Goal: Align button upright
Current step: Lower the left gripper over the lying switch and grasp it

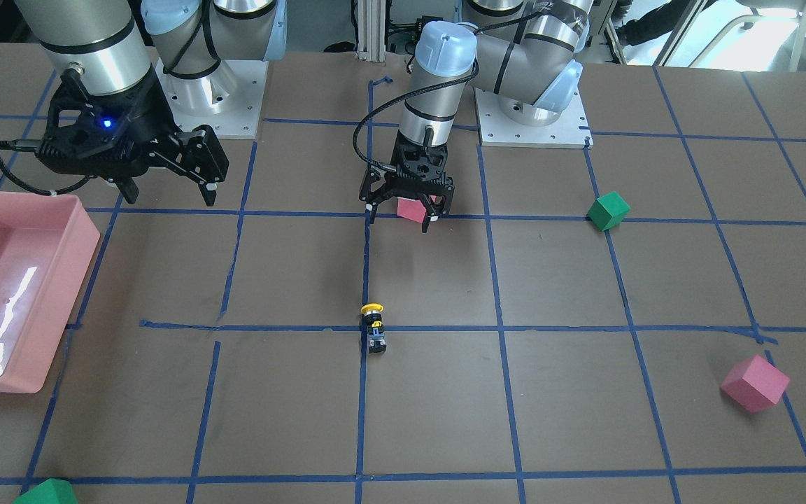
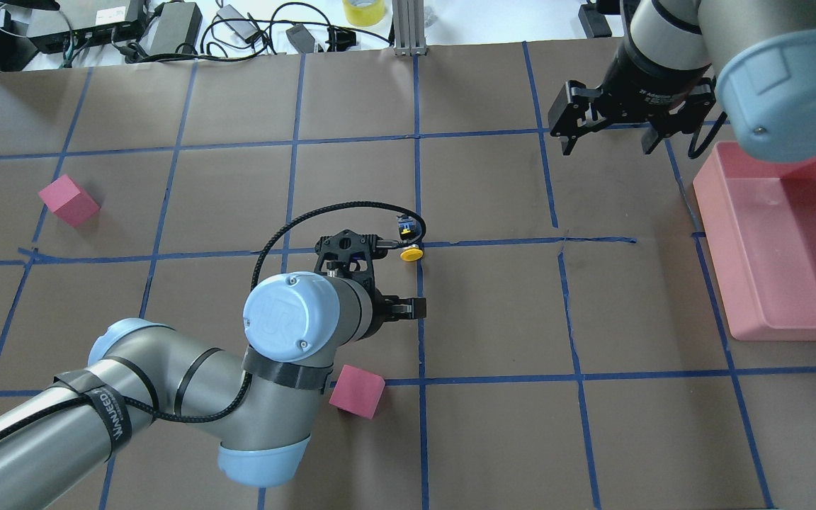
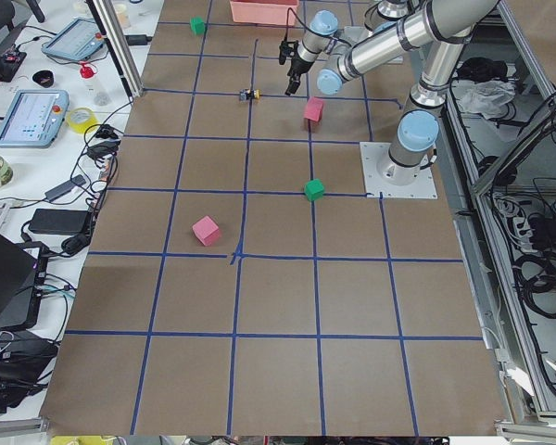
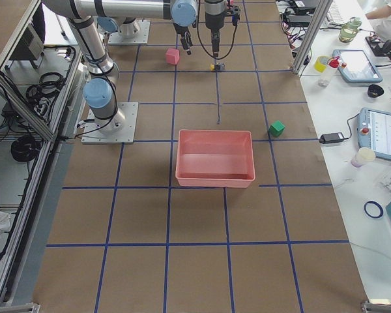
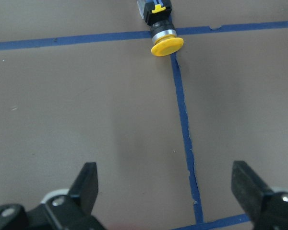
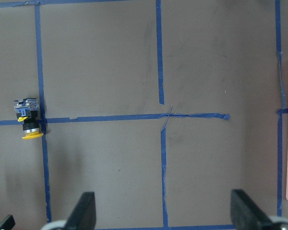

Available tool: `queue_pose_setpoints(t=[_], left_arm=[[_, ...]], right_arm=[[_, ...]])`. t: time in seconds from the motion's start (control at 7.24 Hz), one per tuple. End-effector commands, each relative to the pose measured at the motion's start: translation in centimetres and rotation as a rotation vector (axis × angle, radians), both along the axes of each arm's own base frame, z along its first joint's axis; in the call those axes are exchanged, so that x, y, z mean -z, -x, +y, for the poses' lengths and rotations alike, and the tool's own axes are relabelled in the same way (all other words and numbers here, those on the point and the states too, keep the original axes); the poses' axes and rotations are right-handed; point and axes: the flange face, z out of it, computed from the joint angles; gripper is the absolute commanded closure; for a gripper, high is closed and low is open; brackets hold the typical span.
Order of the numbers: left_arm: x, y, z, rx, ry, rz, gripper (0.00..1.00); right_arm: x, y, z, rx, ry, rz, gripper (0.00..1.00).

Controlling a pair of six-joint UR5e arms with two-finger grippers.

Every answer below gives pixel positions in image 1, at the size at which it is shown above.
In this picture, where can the green foam cube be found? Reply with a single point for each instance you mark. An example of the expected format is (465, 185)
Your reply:
(608, 211)
(51, 491)

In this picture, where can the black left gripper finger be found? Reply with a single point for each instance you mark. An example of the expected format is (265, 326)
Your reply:
(376, 188)
(436, 199)

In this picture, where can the aluminium frame post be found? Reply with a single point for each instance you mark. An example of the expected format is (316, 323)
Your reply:
(371, 28)

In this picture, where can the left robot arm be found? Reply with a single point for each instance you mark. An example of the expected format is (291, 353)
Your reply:
(525, 53)

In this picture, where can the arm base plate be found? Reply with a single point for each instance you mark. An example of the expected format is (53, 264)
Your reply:
(229, 99)
(508, 122)

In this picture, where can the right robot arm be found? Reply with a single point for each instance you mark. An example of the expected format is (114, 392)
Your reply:
(123, 74)

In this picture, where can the pink foam cube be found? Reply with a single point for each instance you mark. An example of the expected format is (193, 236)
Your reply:
(755, 384)
(411, 209)

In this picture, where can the pink plastic bin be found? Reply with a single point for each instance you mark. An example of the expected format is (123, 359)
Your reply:
(46, 246)

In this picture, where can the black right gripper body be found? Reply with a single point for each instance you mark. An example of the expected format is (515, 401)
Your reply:
(153, 114)

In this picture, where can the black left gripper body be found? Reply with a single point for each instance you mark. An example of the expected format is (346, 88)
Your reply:
(382, 189)

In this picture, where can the pink foam cube centre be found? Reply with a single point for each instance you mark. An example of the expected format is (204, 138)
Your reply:
(411, 209)

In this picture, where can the yellow mushroom push button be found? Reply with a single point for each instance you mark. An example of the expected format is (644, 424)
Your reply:
(373, 327)

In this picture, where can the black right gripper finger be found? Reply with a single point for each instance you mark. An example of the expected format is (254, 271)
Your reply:
(199, 156)
(128, 189)

